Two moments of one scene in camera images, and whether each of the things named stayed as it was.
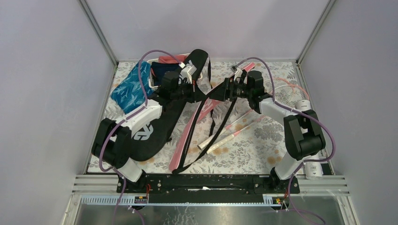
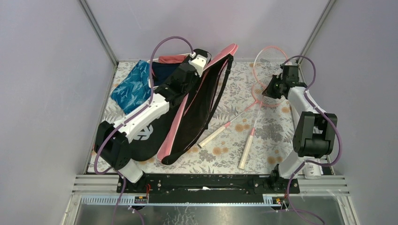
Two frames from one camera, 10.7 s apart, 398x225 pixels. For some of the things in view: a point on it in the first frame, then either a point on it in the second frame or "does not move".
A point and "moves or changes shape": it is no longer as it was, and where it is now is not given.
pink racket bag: [197, 113] moves or changes shape
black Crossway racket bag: [147, 141] does not move
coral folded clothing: [170, 59] does not move
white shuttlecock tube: [313, 168] does not move
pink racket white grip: [231, 136] to [260, 98]
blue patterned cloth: [129, 92] does not move
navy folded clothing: [160, 68] does not move
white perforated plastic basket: [151, 83] does not move
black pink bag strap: [211, 124] to [231, 60]
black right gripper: [226, 91] to [268, 92]
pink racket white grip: [220, 132] to [267, 62]
